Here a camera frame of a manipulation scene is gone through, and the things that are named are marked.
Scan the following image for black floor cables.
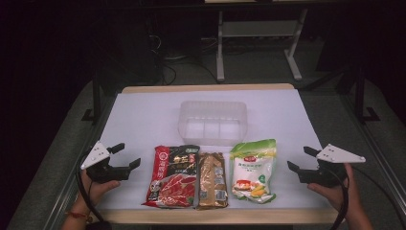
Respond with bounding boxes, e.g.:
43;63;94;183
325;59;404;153
147;33;221;86

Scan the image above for red string bracelet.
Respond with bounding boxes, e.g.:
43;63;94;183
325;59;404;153
65;210;91;222

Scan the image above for person's left hand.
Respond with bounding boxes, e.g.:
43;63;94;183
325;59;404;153
74;169;122;215

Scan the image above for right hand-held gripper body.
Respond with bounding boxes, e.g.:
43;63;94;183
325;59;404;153
298;143;367;188

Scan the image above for clear plastic container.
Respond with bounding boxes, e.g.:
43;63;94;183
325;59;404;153
177;100;248;148

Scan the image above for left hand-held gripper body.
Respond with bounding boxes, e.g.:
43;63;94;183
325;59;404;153
79;140;132;185

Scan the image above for white paper mat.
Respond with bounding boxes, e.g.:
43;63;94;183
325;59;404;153
95;89;329;212

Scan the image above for person's right hand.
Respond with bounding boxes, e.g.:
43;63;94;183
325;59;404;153
306;163;362;219

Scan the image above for white metal stand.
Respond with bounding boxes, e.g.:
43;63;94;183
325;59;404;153
215;9;309;82

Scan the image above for black metal stand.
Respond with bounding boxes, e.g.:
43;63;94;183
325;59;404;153
80;73;103;124
353;66;381;124

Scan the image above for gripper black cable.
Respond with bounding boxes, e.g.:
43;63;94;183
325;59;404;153
325;167;350;230
75;152;113;230

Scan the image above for gold brown packet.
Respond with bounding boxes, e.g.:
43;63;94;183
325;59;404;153
195;151;230;211

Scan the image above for thin black cable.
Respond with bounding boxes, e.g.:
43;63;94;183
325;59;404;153
350;165;406;226

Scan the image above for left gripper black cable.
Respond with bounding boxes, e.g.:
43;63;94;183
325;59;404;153
75;152;113;230

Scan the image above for white and green packet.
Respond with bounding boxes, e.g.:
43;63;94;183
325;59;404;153
229;138;278;204

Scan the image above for red and black sauce packet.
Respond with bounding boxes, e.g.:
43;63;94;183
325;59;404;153
142;145;201;209

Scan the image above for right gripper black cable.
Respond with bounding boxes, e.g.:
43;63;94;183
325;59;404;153
325;167;350;230

